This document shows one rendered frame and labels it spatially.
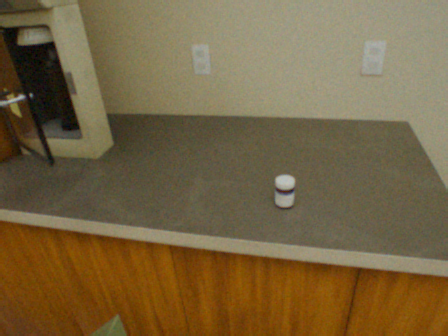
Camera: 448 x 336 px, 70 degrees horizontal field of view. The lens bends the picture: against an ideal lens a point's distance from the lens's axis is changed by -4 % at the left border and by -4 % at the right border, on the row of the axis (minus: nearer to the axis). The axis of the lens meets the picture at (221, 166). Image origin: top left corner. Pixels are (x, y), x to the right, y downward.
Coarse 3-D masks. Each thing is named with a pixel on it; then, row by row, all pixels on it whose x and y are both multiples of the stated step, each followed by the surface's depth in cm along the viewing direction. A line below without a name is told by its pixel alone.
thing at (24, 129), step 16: (0, 32) 76; (0, 48) 81; (0, 64) 87; (0, 80) 94; (16, 80) 83; (16, 96) 89; (32, 112) 86; (16, 128) 105; (32, 128) 92; (32, 144) 99; (48, 160) 94
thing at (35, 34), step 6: (18, 30) 97; (24, 30) 94; (30, 30) 94; (36, 30) 94; (42, 30) 94; (48, 30) 95; (18, 36) 97; (24, 36) 95; (30, 36) 94; (36, 36) 94; (42, 36) 94; (48, 36) 95; (18, 42) 97; (24, 42) 95; (30, 42) 94; (36, 42) 94; (42, 42) 95
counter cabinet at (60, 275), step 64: (0, 256) 106; (64, 256) 97; (128, 256) 89; (192, 256) 82; (256, 256) 77; (0, 320) 134; (64, 320) 118; (128, 320) 107; (192, 320) 97; (256, 320) 89; (320, 320) 83; (384, 320) 78
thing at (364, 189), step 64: (128, 128) 130; (192, 128) 125; (256, 128) 121; (320, 128) 117; (384, 128) 113; (0, 192) 96; (64, 192) 93; (128, 192) 91; (192, 192) 88; (256, 192) 86; (320, 192) 84; (384, 192) 82; (320, 256) 68; (384, 256) 64
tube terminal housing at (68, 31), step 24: (72, 0) 92; (0, 24) 92; (24, 24) 90; (48, 24) 89; (72, 24) 93; (72, 48) 94; (72, 72) 95; (72, 96) 99; (96, 96) 107; (96, 120) 108; (48, 144) 112; (72, 144) 109; (96, 144) 109
